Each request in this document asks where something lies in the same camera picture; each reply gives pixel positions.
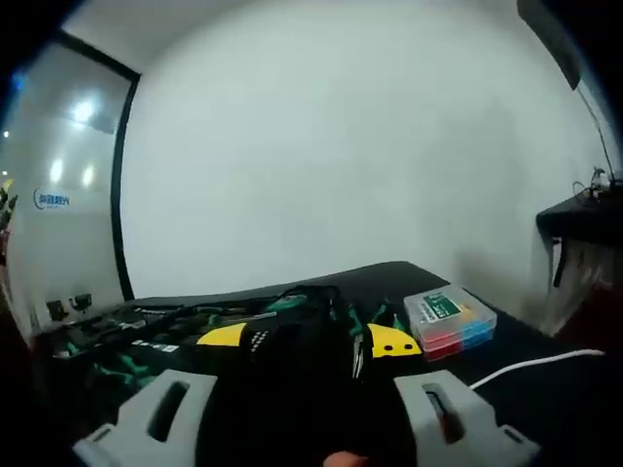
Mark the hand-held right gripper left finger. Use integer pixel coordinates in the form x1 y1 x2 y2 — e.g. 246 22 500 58
72 323 296 467

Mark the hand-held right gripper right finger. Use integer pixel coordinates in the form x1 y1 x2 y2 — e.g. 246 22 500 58
340 323 542 467

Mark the black toolbox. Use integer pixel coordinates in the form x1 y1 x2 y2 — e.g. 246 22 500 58
32 285 345 395

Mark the green-handled needle-nose pliers tool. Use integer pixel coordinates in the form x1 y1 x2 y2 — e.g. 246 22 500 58
333 297 405 381

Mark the person's right hand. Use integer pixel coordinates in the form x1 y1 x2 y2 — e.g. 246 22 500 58
323 450 374 467

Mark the clear plastic parts box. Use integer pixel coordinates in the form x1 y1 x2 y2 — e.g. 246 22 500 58
402 284 499 364

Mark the black side table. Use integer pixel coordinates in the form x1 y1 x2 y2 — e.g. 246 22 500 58
534 193 623 247

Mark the blue logo sticker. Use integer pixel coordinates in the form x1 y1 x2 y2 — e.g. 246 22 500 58
31 186 72 213

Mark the white cable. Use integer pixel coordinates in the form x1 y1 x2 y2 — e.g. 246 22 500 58
468 347 607 391

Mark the wall socket panel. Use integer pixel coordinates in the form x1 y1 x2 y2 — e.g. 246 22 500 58
45 293 94 321

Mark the black hanging strap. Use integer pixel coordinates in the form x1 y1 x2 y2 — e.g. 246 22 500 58
551 236 569 289

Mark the glass door with black frame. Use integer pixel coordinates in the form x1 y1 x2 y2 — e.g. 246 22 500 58
0 28 143 337

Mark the thin black wall cable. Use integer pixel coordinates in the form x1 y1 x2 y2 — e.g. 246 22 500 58
577 72 617 196

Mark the dark wall-mounted screen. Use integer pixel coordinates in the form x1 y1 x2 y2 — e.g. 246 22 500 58
516 0 584 91

